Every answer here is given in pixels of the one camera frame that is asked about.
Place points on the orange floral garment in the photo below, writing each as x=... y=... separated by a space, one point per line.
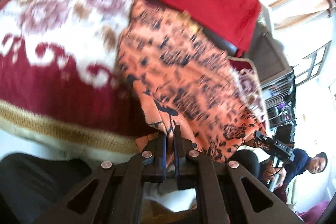
x=182 y=79

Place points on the floral plush seat blanket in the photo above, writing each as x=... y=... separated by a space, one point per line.
x=60 y=75

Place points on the seated person in navy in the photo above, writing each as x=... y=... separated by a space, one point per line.
x=301 y=163

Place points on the person right hand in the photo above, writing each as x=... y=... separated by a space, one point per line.
x=271 y=173

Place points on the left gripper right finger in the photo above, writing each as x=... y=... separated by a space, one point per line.
x=225 y=192

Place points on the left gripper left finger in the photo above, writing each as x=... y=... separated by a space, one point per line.
x=113 y=193

